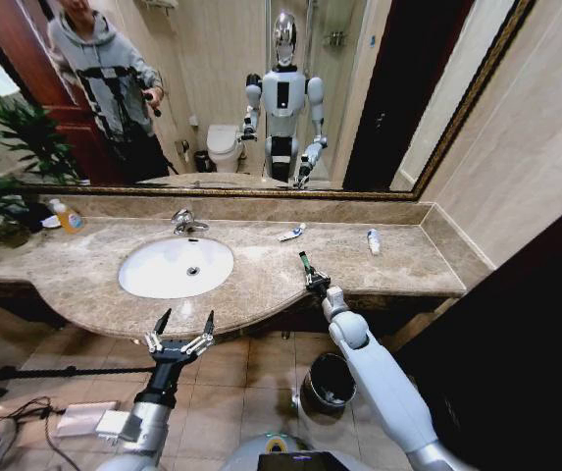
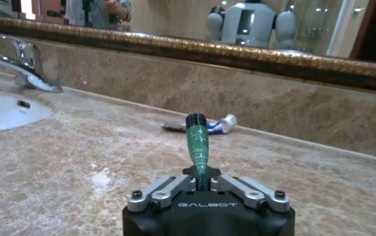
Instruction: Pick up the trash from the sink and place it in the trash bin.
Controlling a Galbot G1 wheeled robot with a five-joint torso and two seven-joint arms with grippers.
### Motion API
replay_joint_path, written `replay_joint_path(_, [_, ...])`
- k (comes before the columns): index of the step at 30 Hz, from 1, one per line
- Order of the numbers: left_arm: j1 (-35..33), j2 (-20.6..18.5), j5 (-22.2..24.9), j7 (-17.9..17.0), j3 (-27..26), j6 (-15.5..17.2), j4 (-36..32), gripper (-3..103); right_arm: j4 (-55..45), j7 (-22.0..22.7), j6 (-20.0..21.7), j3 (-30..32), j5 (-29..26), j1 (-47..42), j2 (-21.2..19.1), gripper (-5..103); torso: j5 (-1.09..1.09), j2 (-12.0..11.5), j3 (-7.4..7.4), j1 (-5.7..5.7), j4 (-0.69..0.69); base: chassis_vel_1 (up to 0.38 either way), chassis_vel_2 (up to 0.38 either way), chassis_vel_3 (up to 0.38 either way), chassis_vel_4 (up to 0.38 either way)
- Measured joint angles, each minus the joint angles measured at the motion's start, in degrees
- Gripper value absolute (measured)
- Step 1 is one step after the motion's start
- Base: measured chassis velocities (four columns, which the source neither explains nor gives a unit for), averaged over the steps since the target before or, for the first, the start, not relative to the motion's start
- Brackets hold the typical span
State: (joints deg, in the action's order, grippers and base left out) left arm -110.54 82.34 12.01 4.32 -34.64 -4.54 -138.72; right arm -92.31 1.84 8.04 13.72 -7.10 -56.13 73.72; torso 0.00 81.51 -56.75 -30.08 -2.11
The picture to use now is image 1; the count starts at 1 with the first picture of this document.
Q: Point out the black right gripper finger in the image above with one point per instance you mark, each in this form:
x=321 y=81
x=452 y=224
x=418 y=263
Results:
x=316 y=272
x=306 y=272

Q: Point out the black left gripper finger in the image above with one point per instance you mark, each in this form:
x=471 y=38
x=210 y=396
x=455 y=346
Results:
x=204 y=333
x=158 y=333

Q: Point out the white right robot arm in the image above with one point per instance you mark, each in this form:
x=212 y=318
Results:
x=383 y=373

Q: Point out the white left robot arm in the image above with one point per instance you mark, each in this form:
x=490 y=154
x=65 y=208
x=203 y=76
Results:
x=138 y=436

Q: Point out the white oval sink basin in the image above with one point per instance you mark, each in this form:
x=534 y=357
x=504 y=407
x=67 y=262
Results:
x=175 y=267

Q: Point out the black round trash bin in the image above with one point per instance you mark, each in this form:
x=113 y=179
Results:
x=327 y=387

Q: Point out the crumpled toothpaste tube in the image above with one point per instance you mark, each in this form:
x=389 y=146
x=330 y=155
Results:
x=291 y=232

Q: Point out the white flat box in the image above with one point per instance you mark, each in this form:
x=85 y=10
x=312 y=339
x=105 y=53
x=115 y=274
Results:
x=84 y=418

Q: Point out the chrome faucet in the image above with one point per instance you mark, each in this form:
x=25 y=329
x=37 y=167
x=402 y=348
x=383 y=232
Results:
x=185 y=223

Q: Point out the orange soap bottle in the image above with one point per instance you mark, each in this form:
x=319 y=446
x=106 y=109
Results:
x=68 y=218

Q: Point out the small white dish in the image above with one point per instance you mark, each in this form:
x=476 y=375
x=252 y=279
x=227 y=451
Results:
x=51 y=222

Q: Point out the dark wooden door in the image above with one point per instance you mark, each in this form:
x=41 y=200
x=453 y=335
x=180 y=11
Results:
x=511 y=353

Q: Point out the green potted plant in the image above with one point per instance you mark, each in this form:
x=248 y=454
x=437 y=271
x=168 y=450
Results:
x=1 y=172

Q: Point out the large framed wall mirror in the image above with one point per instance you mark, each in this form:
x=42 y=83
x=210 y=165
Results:
x=241 y=98

